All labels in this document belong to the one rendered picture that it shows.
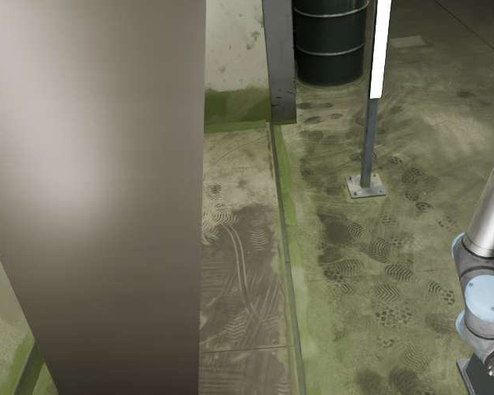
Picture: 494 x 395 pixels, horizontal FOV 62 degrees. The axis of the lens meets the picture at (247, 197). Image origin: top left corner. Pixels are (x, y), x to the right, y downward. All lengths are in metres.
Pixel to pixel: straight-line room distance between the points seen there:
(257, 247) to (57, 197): 1.57
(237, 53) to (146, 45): 2.35
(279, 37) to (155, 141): 2.30
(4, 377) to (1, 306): 0.28
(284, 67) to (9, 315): 2.14
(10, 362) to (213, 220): 1.15
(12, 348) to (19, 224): 1.27
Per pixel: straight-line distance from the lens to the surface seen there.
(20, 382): 1.98
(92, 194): 0.70
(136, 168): 0.65
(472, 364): 1.82
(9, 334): 2.01
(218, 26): 2.84
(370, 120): 2.28
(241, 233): 2.25
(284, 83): 3.00
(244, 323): 1.91
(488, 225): 1.04
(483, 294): 1.05
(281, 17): 2.83
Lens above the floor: 1.65
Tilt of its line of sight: 41 degrees down
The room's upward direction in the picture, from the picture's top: 9 degrees counter-clockwise
